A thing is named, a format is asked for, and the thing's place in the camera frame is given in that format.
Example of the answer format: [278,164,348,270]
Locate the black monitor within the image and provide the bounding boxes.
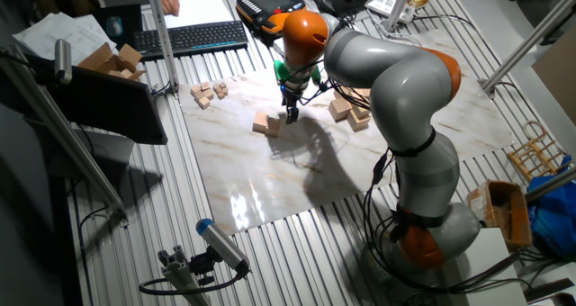
[26,62,169,146]

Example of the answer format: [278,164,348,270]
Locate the black mouse pad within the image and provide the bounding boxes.
[92,4,144,46]

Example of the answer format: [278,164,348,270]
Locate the blank white paper pad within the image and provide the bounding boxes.
[164,0,235,30]

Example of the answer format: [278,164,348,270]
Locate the aluminium frame post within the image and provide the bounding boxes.
[479,0,576,98]

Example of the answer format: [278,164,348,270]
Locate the black computer mouse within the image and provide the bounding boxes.
[106,15,124,38]

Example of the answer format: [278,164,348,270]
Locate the orange black teach pendant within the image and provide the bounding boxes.
[236,0,308,40]

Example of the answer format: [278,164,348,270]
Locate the open cardboard box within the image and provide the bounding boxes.
[77,42,149,83]

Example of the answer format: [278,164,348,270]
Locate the marble pattern table sheet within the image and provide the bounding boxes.
[178,26,517,237]

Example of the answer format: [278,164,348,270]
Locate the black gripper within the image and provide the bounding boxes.
[282,84,305,125]

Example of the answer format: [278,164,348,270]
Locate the silver camera blue cap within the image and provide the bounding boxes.
[195,218,251,274]

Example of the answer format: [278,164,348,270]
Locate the black usb cable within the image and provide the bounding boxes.
[362,150,451,296]
[362,166,451,296]

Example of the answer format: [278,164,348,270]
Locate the wooden rack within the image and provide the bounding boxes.
[507,120,571,185]

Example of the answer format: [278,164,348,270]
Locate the blue bag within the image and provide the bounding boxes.
[526,155,576,258]

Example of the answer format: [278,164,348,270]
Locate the brown cardboard sheet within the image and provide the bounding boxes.
[530,24,576,116]

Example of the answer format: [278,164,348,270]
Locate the green printed camera mount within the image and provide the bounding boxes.
[274,58,323,89]

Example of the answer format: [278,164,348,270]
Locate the short aluminium profile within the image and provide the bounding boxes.
[157,245,212,306]

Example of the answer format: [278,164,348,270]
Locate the white cable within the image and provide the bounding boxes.
[366,8,425,47]

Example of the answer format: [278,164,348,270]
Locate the person right hand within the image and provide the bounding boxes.
[157,0,182,15]

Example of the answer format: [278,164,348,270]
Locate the white control box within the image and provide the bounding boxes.
[364,0,415,25]

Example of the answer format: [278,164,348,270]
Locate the long aluminium beam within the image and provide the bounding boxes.
[0,44,131,229]

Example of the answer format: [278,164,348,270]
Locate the thin aluminium post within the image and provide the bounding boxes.
[143,0,180,94]

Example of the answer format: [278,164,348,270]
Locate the printed white paper sheets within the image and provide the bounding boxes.
[12,12,119,67]

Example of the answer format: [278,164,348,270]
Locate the silver depth camera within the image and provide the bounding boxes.
[53,39,74,86]

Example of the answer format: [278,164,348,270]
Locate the white pedestal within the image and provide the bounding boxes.
[443,227,528,306]

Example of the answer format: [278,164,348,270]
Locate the black camera clamp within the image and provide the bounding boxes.
[188,247,218,287]

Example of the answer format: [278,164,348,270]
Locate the brown cardboard box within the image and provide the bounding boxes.
[467,180,535,252]

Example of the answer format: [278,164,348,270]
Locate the vertical aluminium post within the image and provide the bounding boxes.
[384,0,418,32]

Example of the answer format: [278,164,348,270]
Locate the black computer keyboard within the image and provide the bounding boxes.
[133,20,249,59]

